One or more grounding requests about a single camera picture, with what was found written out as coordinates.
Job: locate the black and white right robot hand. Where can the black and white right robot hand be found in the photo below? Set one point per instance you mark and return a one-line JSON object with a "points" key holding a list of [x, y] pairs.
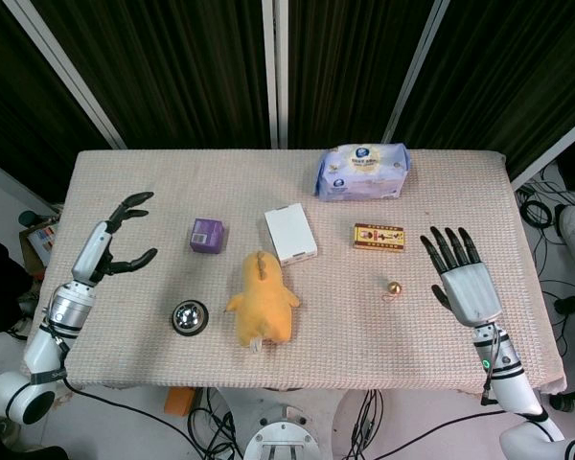
{"points": [[472, 292]]}

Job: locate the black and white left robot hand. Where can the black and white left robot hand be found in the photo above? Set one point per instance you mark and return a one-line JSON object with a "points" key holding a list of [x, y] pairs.
{"points": [[92, 249]]}

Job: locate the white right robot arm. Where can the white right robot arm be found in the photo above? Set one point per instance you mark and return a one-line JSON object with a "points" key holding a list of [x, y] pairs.
{"points": [[508, 374]]}

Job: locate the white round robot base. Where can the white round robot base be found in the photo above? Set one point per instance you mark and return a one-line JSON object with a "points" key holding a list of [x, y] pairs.
{"points": [[287, 433]]}

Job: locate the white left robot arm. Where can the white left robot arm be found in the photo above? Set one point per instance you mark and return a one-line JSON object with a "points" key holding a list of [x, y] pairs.
{"points": [[43, 345]]}

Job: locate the chrome call bell, black base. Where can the chrome call bell, black base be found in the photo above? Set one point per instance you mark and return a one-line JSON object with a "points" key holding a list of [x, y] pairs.
{"points": [[190, 317]]}

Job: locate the open cardboard box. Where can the open cardboard box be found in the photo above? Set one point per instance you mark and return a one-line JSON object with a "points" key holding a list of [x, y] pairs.
{"points": [[40, 242]]}

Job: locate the black chair base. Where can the black chair base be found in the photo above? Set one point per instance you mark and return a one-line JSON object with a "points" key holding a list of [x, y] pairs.
{"points": [[572, 304]]}

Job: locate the yellow and red flat box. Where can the yellow and red flat box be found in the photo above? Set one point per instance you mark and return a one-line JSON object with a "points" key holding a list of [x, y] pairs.
{"points": [[379, 236]]}

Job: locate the purple cube box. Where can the purple cube box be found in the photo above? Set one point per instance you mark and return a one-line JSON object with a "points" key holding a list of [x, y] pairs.
{"points": [[206, 236]]}

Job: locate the pink waffle-weave tablecloth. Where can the pink waffle-weave tablecloth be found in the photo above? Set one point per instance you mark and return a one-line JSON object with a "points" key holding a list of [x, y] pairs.
{"points": [[316, 345]]}

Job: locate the pale purple tissue pack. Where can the pale purple tissue pack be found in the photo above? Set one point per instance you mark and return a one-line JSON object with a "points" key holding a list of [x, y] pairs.
{"points": [[361, 170]]}

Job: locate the dark curtain panel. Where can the dark curtain panel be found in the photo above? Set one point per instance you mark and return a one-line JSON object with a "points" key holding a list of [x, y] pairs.
{"points": [[350, 67], [508, 62], [19, 96], [172, 72]]}

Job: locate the orange block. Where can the orange block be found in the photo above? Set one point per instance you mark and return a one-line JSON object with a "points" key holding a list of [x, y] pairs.
{"points": [[178, 401]]}

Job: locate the yellow plush toy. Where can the yellow plush toy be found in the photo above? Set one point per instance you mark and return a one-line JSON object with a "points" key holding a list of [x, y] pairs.
{"points": [[263, 297]]}

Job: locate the white cardboard box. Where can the white cardboard box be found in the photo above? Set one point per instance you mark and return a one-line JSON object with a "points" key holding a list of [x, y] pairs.
{"points": [[291, 233]]}

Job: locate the white partition post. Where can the white partition post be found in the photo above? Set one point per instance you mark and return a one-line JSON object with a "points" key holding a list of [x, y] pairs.
{"points": [[551, 148], [414, 72], [69, 72], [275, 72]]}

